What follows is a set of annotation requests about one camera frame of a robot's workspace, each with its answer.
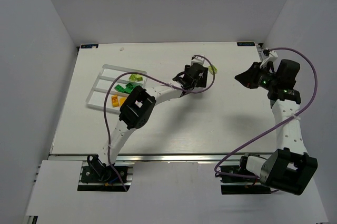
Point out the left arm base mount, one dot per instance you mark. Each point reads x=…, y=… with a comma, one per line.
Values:
x=104, y=179

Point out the lime hollow lego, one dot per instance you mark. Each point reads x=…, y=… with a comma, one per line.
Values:
x=212, y=69

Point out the white compartment tray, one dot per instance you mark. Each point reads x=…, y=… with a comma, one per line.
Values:
x=108, y=74

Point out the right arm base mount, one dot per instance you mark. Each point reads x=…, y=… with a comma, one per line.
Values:
x=234, y=185

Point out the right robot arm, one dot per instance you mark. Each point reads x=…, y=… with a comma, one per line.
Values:
x=289, y=168

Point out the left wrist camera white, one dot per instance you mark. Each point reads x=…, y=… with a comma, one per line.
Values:
x=197, y=59

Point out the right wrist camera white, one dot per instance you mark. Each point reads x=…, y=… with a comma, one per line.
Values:
x=270, y=56

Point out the orange rounded lego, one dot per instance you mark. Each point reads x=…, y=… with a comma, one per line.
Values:
x=122, y=100

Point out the dark green small lego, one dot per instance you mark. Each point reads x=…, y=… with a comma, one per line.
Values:
x=129, y=86

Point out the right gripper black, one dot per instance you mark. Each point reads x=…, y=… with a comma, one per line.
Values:
x=254, y=76

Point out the left blue label sticker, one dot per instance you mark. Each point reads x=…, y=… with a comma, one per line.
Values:
x=88, y=46

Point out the blue label sticker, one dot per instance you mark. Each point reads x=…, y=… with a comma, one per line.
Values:
x=88, y=46
x=245, y=44

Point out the aluminium table rail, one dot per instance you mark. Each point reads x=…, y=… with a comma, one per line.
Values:
x=147, y=157

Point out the dark green square lego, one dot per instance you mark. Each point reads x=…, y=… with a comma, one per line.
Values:
x=127, y=90

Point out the orange hollow lego brick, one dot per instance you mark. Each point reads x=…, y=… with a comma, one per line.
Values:
x=114, y=101

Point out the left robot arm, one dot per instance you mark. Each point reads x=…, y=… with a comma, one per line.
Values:
x=138, y=106

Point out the pale lime square lego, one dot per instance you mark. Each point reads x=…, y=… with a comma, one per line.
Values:
x=139, y=78

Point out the right blue label sticker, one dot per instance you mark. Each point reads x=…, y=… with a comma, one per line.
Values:
x=245, y=44

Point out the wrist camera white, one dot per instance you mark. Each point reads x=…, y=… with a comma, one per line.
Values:
x=197, y=59
x=270, y=56

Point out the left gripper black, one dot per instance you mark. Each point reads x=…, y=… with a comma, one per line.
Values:
x=201, y=77

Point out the lime hollow lego brick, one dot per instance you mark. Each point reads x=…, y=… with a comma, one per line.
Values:
x=133, y=77

